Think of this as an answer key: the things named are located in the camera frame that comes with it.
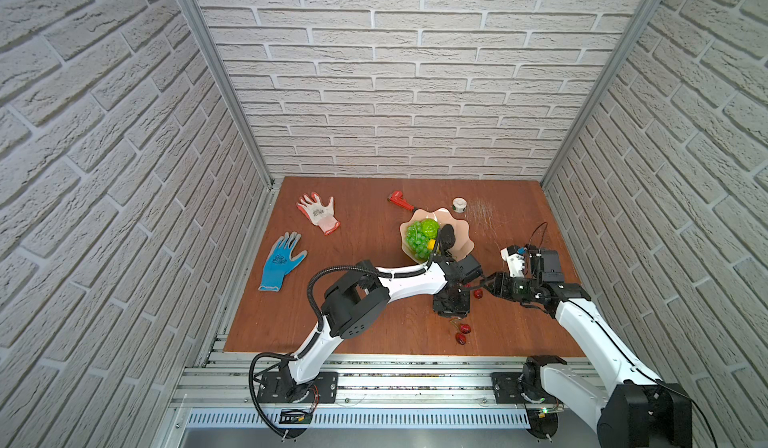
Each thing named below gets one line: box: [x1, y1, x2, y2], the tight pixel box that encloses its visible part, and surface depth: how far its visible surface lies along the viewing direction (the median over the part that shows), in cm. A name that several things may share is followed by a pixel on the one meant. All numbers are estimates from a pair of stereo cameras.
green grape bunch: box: [406, 220, 433, 262], surface depth 96 cm
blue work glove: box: [258, 231, 308, 292], surface depth 98 cm
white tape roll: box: [452, 197, 467, 213], surface depth 112 cm
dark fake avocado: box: [439, 224, 456, 251], surface depth 99 cm
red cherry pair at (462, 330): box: [449, 320, 471, 345], surface depth 84 cm
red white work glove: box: [296, 192, 341, 236], surface depth 112 cm
